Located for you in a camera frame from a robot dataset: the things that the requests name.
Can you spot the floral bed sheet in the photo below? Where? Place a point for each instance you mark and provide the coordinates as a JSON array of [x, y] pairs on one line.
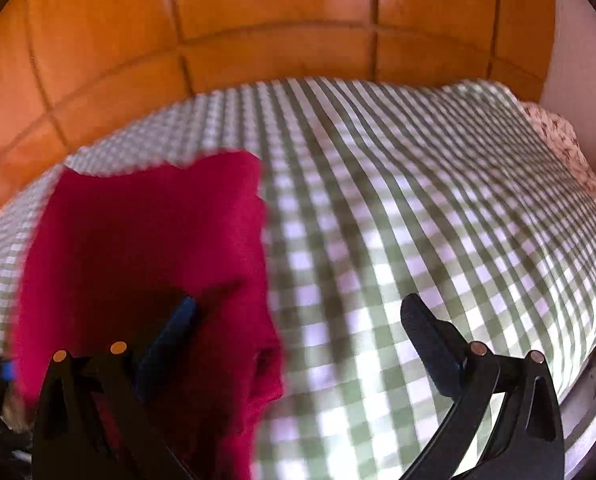
[[563, 140]]

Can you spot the red embroidered sweater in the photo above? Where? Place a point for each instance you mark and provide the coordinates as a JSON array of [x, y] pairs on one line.
[[143, 240]]

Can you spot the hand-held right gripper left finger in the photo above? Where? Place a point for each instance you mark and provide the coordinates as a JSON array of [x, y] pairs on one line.
[[168, 340]]

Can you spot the wooden wardrobe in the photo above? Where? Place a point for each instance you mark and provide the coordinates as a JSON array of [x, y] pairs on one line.
[[228, 20]]

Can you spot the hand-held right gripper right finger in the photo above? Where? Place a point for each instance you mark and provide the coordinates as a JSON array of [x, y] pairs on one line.
[[430, 345]]

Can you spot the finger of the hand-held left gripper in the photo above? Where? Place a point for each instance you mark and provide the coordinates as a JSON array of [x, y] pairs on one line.
[[7, 370]]

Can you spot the green checked blanket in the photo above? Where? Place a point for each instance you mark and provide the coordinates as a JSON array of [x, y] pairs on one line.
[[403, 200]]

